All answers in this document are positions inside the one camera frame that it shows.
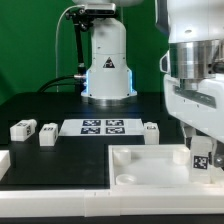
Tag white front fence wall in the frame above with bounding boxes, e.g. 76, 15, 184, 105
0, 188, 224, 218

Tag black cables at base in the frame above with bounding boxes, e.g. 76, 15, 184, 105
36, 75, 84, 93

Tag white square table top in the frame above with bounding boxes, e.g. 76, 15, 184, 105
109, 144, 224, 187

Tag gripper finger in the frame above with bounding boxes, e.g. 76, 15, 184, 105
180, 121, 196, 145
211, 140, 224, 168

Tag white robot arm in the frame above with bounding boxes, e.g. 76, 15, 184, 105
73, 0, 224, 145

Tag white sheet with markers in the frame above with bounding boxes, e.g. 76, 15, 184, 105
59, 119, 144, 136

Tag grey cable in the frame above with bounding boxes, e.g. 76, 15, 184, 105
54, 4, 79, 93

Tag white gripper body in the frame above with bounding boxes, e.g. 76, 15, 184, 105
164, 74, 224, 142

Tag white left fence piece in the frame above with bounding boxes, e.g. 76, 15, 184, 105
0, 150, 11, 180

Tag grey camera on mount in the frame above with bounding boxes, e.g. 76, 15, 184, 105
84, 3, 116, 16

